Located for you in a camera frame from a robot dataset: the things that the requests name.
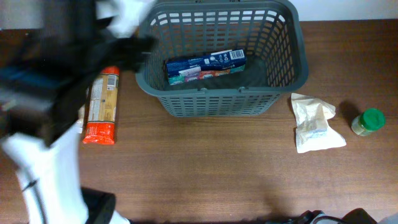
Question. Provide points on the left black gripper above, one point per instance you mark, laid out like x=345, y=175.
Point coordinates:
x=134, y=50

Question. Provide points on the orange pasta packet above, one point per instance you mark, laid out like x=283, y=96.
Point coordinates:
x=100, y=126

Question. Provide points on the blue cardboard box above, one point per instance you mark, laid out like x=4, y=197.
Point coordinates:
x=211, y=65

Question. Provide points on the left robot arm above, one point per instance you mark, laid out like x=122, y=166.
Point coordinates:
x=43, y=87

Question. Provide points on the left beige paper pouch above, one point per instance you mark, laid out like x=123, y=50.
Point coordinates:
x=81, y=119

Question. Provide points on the beige paper pouch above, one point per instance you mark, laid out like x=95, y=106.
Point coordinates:
x=313, y=132
x=81, y=119

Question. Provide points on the grey plastic basket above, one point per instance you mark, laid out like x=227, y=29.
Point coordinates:
x=269, y=33

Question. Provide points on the right beige paper pouch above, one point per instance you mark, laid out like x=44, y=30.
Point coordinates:
x=313, y=132

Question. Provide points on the green lid jar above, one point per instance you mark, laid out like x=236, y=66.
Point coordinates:
x=371, y=120

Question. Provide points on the black equipment at table edge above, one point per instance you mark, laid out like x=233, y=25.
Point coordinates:
x=356, y=216

